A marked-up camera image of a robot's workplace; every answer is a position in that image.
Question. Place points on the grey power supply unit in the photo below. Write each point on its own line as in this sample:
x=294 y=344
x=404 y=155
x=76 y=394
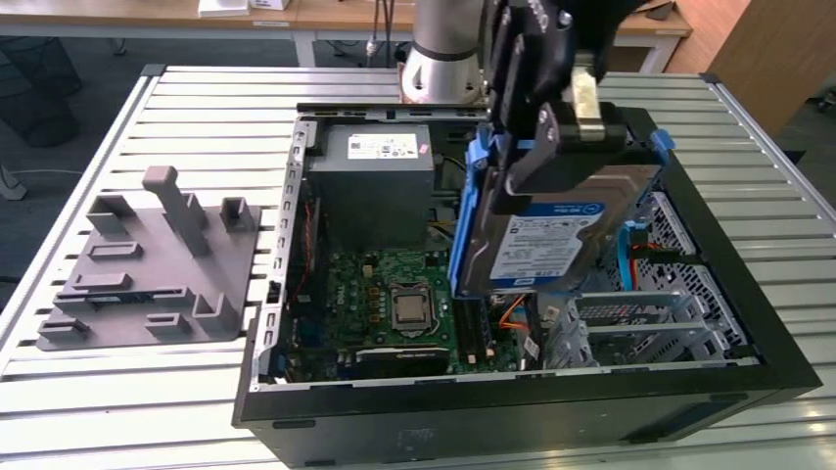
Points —
x=365 y=205

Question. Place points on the grey stand foot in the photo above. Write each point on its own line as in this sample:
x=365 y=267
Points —
x=9 y=188

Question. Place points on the metal disk bay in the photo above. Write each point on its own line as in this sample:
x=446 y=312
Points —
x=646 y=329

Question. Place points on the wooden desk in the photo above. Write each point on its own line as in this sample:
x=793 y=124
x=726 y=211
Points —
x=130 y=14

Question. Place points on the black graphics card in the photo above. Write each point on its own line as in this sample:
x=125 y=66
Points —
x=398 y=364

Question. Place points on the silver CPU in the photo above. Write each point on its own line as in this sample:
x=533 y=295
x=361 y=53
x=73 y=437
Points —
x=408 y=308

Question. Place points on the empty black RAM slot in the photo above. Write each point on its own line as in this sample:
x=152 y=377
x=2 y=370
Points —
x=462 y=323

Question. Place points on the wooden cabinet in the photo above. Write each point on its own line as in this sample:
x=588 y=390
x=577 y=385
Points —
x=784 y=49

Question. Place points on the grey parts rack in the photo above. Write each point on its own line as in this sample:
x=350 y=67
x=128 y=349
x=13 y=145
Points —
x=149 y=274

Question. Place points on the small white box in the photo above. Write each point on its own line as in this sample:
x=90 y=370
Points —
x=268 y=4

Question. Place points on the RAM stick on rack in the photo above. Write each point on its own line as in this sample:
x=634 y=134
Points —
x=117 y=296

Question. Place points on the large white box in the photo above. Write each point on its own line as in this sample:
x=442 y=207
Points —
x=221 y=7

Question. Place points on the black open PC case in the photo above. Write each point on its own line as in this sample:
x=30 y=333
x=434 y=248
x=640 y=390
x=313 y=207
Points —
x=522 y=431

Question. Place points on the brown cardboard piece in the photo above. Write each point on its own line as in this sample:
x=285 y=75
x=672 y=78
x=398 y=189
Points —
x=656 y=7

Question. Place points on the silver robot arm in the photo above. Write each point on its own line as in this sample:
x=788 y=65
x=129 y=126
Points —
x=444 y=54

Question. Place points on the CPU socket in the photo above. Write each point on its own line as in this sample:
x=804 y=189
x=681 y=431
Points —
x=410 y=288

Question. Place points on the hard disk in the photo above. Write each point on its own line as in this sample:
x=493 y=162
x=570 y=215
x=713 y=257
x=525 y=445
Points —
x=554 y=245

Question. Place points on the RAM stick in slot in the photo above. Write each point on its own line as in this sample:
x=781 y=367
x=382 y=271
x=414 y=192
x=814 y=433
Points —
x=484 y=323

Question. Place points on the green motherboard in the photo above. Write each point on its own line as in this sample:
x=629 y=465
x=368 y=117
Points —
x=365 y=274

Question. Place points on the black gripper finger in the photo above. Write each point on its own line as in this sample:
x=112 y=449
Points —
x=541 y=73
x=613 y=129

